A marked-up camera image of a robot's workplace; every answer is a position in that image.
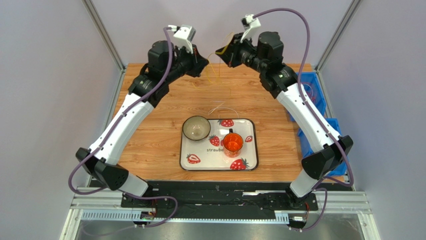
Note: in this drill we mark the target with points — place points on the beige ceramic bowl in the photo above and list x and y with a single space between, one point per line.
196 128

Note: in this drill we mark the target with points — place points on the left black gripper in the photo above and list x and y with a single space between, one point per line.
197 62

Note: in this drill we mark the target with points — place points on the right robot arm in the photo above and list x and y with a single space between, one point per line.
329 147

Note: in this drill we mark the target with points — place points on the aluminium frame rail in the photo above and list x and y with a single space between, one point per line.
105 205

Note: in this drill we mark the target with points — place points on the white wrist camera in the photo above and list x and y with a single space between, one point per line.
183 36
251 24

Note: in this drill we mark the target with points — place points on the white strawberry tray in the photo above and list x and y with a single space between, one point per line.
208 154

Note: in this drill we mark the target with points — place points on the far blue plastic bin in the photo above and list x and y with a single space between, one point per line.
314 91

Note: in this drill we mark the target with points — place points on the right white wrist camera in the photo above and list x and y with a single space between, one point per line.
251 24

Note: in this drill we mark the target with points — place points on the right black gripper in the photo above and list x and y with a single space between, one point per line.
231 54

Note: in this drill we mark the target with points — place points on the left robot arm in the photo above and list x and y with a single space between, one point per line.
166 63

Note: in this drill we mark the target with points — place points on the orange transparent mug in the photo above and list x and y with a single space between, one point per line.
232 144

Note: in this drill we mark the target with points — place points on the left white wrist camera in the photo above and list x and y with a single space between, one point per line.
183 36

